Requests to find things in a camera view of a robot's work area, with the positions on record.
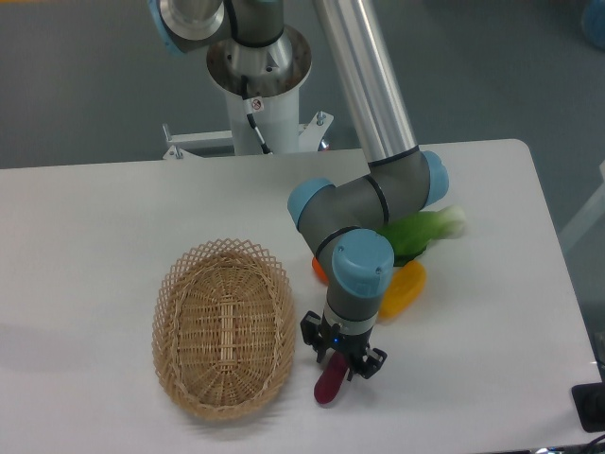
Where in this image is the woven wicker basket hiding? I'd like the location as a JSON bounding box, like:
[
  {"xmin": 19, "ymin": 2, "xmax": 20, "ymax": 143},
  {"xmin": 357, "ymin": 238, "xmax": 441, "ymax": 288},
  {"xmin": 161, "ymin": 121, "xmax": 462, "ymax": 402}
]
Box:
[{"xmin": 152, "ymin": 238, "xmax": 296, "ymax": 421}]

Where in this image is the white frame at right edge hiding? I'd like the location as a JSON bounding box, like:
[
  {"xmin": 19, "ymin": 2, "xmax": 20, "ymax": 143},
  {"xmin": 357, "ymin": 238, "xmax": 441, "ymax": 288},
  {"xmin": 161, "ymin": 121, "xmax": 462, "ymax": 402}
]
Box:
[{"xmin": 558, "ymin": 161, "xmax": 605, "ymax": 254}]

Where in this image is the purple sweet potato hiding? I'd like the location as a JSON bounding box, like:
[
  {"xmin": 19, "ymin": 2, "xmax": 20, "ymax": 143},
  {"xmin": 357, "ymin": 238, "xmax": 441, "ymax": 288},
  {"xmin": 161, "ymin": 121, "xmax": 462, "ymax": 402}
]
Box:
[{"xmin": 314, "ymin": 352, "xmax": 349, "ymax": 405}]

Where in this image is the black base cable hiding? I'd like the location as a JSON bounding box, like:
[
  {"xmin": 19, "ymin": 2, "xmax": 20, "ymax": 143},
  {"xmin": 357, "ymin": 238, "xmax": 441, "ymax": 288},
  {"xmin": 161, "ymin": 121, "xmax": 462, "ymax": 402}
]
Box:
[{"xmin": 240, "ymin": 75, "xmax": 274, "ymax": 156}]

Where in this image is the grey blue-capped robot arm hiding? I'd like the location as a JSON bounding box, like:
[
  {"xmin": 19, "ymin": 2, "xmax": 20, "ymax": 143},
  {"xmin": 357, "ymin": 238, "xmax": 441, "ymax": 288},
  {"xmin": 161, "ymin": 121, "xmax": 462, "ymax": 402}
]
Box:
[{"xmin": 148, "ymin": 1, "xmax": 449, "ymax": 378}]

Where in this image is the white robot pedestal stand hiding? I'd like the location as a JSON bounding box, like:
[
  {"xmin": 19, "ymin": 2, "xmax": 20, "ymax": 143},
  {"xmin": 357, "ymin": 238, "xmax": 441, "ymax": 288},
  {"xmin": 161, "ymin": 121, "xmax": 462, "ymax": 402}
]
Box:
[{"xmin": 163, "ymin": 26, "xmax": 334, "ymax": 159}]

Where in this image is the orange tangerine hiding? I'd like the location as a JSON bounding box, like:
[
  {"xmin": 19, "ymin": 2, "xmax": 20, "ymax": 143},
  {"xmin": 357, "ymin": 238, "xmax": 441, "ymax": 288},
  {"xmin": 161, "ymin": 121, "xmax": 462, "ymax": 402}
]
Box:
[{"xmin": 312, "ymin": 257, "xmax": 329, "ymax": 285}]

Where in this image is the black device at table edge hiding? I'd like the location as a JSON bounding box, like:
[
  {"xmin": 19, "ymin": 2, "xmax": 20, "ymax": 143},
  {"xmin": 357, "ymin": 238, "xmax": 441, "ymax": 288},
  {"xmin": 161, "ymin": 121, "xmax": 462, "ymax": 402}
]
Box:
[{"xmin": 571, "ymin": 382, "xmax": 604, "ymax": 433}]

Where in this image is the yellow mango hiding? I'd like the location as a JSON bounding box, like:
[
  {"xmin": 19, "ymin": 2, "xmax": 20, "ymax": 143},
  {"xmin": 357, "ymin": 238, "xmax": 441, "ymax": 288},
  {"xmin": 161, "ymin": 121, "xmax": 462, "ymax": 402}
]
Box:
[{"xmin": 378, "ymin": 260, "xmax": 426, "ymax": 320}]

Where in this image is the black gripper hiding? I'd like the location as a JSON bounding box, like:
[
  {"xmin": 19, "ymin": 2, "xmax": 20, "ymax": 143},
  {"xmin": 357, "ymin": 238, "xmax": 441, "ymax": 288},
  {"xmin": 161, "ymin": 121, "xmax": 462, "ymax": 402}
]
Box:
[{"xmin": 301, "ymin": 311, "xmax": 387, "ymax": 381}]

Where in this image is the green leafy vegetable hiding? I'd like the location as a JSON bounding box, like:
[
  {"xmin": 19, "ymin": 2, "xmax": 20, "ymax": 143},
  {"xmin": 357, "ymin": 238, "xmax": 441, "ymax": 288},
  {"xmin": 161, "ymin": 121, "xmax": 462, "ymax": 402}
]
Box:
[{"xmin": 377, "ymin": 205, "xmax": 467, "ymax": 267}]

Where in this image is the blue object top right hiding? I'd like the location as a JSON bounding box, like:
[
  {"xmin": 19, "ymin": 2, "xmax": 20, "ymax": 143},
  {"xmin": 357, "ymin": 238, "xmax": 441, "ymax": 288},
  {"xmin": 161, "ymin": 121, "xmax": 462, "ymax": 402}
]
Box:
[{"xmin": 580, "ymin": 0, "xmax": 605, "ymax": 50}]

